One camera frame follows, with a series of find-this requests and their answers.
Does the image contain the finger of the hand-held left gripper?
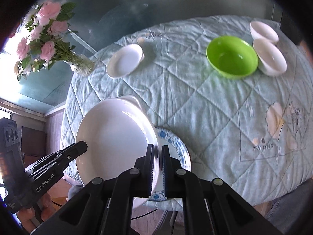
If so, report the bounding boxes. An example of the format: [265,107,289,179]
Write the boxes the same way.
[24,141,88,177]

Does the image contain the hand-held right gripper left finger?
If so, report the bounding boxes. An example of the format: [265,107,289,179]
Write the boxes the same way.
[32,144,159,235]

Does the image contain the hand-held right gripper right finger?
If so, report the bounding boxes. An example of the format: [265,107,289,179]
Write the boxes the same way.
[161,145,284,235]

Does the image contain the blue patterned plate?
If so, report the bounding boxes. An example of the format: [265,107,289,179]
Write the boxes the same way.
[148,127,192,202]

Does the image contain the large white oval plate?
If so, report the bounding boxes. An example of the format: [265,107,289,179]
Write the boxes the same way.
[75,95,160,210]

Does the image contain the green plate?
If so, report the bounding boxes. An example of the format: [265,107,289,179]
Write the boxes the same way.
[206,36,259,79]

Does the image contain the white ceramic bowl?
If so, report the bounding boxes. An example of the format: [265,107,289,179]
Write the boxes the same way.
[253,39,287,76]
[250,21,279,45]

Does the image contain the person's left hand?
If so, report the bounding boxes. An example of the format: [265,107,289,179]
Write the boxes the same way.
[17,190,58,230]

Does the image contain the light blue quilted blanket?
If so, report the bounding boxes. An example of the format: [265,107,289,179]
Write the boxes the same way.
[60,15,313,212]

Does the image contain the clear glass vase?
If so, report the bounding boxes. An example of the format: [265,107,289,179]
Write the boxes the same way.
[68,54,96,77]

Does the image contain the small white plate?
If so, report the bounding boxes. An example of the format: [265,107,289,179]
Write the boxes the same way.
[106,43,144,79]

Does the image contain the pink rose bouquet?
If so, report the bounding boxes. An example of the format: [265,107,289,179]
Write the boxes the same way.
[15,1,79,81]

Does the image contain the person's grey trousers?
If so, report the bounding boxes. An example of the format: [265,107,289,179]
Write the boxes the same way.
[265,181,313,235]

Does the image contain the black cable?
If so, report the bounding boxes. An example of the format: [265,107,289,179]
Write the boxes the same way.
[52,196,167,222]

